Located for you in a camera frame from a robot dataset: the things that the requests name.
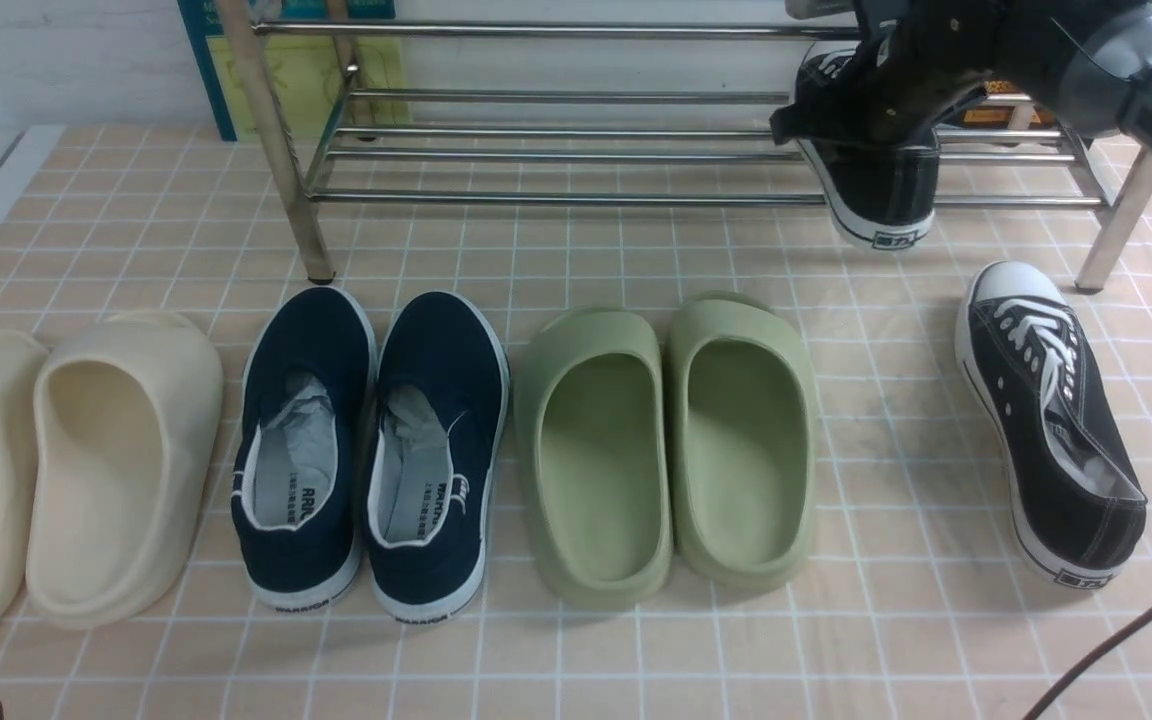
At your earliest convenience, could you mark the teal yellow book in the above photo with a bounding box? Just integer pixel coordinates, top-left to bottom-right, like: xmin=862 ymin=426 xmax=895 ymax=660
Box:
xmin=177 ymin=1 xmax=407 ymax=143

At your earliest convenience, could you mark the navy canvas shoe left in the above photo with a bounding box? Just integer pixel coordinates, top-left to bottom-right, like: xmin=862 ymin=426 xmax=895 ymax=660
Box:
xmin=229 ymin=286 xmax=378 ymax=614

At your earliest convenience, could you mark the green slipper right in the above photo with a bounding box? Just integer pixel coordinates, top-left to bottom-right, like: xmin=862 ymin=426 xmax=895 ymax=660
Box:
xmin=664 ymin=291 xmax=820 ymax=593

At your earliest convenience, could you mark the navy canvas shoe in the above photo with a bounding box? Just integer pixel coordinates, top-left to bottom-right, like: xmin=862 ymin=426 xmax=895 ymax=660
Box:
xmin=364 ymin=291 xmax=509 ymax=624
xmin=229 ymin=286 xmax=378 ymax=614

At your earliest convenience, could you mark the cream slipper right one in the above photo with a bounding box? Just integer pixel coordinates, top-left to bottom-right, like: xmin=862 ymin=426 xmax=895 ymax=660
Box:
xmin=26 ymin=310 xmax=223 ymax=629

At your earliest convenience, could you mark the green slipper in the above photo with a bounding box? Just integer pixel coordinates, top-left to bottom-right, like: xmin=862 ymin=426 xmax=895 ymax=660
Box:
xmin=513 ymin=306 xmax=673 ymax=611
xmin=664 ymin=291 xmax=820 ymax=593

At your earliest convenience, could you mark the green slipper left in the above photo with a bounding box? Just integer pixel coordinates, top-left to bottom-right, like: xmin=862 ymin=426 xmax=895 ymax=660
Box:
xmin=513 ymin=306 xmax=673 ymax=611

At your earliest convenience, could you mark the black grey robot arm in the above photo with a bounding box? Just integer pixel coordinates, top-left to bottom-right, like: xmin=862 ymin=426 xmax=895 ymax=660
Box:
xmin=771 ymin=1 xmax=1152 ymax=152

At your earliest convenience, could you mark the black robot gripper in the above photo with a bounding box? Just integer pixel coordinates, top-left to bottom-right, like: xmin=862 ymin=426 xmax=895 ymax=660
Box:
xmin=771 ymin=1 xmax=1009 ymax=150

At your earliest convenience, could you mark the steel shoe rack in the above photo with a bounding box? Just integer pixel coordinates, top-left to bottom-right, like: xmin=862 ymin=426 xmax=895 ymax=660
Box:
xmin=217 ymin=1 xmax=1152 ymax=285

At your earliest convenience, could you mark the black sneaker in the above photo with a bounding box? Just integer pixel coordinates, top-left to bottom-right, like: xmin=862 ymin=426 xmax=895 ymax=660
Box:
xmin=955 ymin=262 xmax=1149 ymax=591
xmin=794 ymin=41 xmax=940 ymax=251

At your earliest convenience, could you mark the navy canvas shoe right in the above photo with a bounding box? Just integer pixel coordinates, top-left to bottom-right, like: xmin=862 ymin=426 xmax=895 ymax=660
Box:
xmin=364 ymin=291 xmax=509 ymax=624

